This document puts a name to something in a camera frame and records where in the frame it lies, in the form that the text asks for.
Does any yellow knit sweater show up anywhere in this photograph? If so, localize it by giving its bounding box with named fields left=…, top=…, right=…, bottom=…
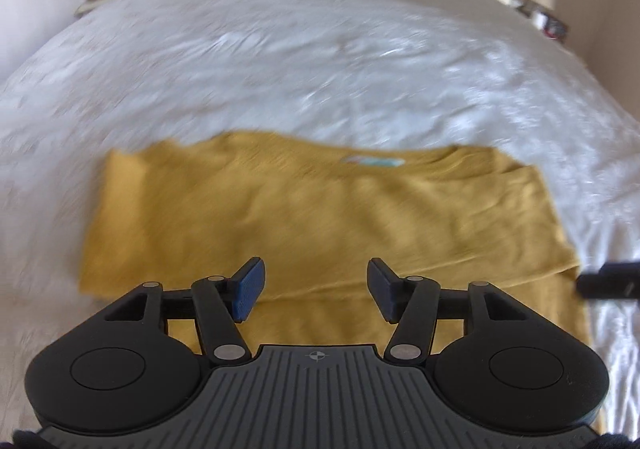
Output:
left=77, top=130, right=609, bottom=430

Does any white embroidered bedspread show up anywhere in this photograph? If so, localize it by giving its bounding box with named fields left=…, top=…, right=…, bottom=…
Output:
left=1, top=0, right=639, bottom=436

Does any left white nightstand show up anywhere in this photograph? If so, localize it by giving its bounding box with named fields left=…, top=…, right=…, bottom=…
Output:
left=74, top=0, right=114, bottom=19

